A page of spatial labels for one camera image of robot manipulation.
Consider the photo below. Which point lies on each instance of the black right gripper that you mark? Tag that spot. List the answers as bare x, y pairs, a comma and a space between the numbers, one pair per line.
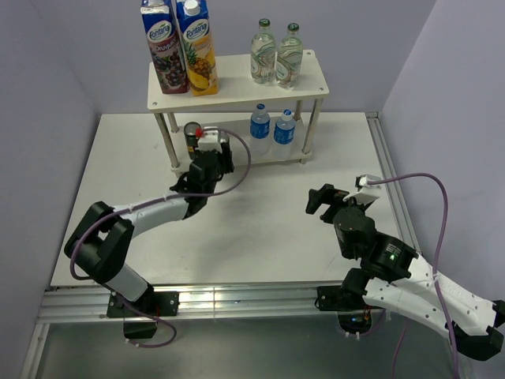
327, 194

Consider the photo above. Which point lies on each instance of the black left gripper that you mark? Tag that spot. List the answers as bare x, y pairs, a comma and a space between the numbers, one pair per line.
226, 159

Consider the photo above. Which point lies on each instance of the dark can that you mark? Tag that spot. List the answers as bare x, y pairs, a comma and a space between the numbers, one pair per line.
191, 129
224, 140

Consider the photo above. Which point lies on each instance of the Pocari Sweat bottle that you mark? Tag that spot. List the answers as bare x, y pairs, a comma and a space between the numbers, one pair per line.
259, 130
283, 135

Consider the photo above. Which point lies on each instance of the Chang soda bottle front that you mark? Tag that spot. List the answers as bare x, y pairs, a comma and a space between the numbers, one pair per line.
263, 52

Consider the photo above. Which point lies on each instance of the chang soda bottle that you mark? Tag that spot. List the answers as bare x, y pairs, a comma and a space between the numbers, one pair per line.
263, 52
289, 58

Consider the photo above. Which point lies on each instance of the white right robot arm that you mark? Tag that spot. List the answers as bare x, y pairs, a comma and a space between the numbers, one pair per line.
394, 276

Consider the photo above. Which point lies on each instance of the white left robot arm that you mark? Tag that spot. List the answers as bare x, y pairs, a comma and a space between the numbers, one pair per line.
101, 241

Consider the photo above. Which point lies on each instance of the beige two-tier shelf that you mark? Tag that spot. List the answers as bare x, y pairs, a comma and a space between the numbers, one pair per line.
231, 107

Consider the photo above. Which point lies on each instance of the pineapple juice carton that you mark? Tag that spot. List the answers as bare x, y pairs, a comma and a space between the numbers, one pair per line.
198, 47

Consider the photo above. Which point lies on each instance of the grape juice carton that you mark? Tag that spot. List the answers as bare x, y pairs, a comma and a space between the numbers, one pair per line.
164, 46

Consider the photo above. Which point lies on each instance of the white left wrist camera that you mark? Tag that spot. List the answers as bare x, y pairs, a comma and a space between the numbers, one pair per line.
208, 140

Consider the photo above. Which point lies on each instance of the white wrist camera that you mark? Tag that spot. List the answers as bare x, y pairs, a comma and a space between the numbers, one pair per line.
208, 140
365, 192

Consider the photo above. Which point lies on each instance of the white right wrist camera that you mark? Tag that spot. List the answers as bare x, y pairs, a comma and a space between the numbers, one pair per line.
365, 192

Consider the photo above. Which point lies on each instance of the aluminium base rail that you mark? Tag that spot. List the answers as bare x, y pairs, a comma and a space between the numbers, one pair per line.
89, 304

